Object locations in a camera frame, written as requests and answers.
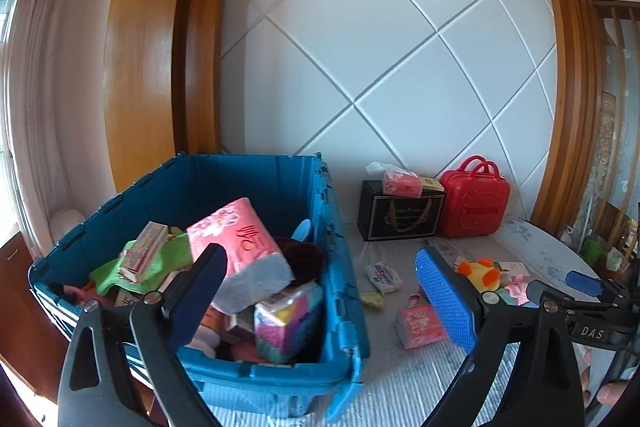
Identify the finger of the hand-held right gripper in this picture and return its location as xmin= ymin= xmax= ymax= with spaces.
xmin=525 ymin=279 xmax=623 ymax=320
xmin=565 ymin=271 xmax=640 ymax=303

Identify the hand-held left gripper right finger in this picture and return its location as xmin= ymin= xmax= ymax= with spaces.
xmin=415 ymin=246 xmax=585 ymax=427

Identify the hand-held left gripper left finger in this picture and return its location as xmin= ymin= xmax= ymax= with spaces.
xmin=57 ymin=243 xmax=229 ymax=427

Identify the pink flowered tissue pack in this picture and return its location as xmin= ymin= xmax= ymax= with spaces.
xmin=186 ymin=197 xmax=297 ymax=315

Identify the slim red white box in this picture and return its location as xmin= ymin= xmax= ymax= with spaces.
xmin=117 ymin=221 xmax=170 ymax=284

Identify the blue handled brush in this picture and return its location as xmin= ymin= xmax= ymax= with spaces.
xmin=274 ymin=218 xmax=328 ymax=285

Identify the blue plastic storage crate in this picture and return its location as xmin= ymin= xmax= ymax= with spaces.
xmin=27 ymin=152 xmax=370 ymax=423

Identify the person's right hand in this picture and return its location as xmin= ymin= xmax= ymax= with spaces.
xmin=580 ymin=349 xmax=632 ymax=409

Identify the small pink flowered pack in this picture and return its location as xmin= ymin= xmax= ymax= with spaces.
xmin=396 ymin=302 xmax=449 ymax=350

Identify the yellow orange duck plush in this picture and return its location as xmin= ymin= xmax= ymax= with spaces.
xmin=454 ymin=258 xmax=501 ymax=293

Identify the white blue wipes packet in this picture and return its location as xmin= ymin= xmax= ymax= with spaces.
xmin=365 ymin=259 xmax=403 ymax=294

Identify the pig plush in green dress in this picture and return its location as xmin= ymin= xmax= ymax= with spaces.
xmin=500 ymin=274 xmax=538 ymax=307

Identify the colourful sanitary pad pack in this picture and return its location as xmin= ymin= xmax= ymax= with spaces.
xmin=253 ymin=282 xmax=325 ymax=365

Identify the black gift box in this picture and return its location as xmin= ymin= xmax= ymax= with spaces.
xmin=357 ymin=179 xmax=446 ymax=243

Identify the red toy suitcase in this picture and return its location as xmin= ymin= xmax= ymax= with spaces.
xmin=439 ymin=155 xmax=511 ymax=239

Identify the blue striped bed sheet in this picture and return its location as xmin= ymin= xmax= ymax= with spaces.
xmin=200 ymin=214 xmax=618 ymax=427

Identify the pink tissue box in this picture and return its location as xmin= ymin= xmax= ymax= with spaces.
xmin=365 ymin=162 xmax=422 ymax=198

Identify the dark wooden cabinet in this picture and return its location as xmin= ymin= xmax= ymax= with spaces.
xmin=0 ymin=232 xmax=166 ymax=427

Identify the white curtain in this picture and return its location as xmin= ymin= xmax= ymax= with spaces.
xmin=0 ymin=0 xmax=146 ymax=258

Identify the wooden frame moulding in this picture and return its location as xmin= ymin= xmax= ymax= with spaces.
xmin=475 ymin=0 xmax=608 ymax=238

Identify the glossy wooden wall panel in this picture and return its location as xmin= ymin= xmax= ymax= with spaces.
xmin=102 ymin=0 xmax=241 ymax=195

